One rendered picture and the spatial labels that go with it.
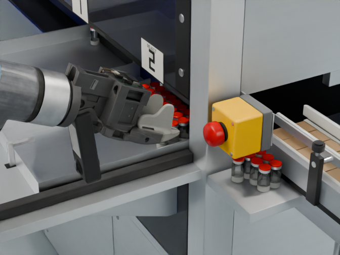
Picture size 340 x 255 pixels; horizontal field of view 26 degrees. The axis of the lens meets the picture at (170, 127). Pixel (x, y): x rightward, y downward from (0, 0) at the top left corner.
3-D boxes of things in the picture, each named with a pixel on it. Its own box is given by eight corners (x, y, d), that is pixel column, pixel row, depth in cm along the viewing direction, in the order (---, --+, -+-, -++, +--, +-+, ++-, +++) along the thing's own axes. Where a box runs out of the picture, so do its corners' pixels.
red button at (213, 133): (219, 135, 122) (220, 114, 120) (232, 146, 119) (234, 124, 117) (199, 141, 120) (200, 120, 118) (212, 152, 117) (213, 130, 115)
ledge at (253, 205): (271, 163, 136) (272, 154, 135) (316, 199, 126) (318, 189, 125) (207, 184, 130) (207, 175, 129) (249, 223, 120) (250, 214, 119)
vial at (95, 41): (97, 41, 179) (96, 24, 177) (101, 44, 178) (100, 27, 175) (89, 43, 178) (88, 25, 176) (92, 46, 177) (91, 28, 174)
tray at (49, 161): (150, 92, 156) (150, 78, 154) (214, 149, 136) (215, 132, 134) (-7, 131, 142) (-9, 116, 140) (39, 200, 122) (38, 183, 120)
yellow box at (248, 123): (245, 130, 126) (247, 92, 123) (270, 149, 121) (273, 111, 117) (208, 141, 123) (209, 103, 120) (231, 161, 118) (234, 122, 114)
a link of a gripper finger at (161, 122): (200, 113, 110) (150, 102, 105) (185, 147, 112) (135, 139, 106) (189, 104, 113) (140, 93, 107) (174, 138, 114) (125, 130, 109)
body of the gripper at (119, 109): (157, 93, 104) (83, 77, 97) (135, 147, 106) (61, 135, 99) (132, 73, 109) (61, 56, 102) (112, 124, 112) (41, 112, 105)
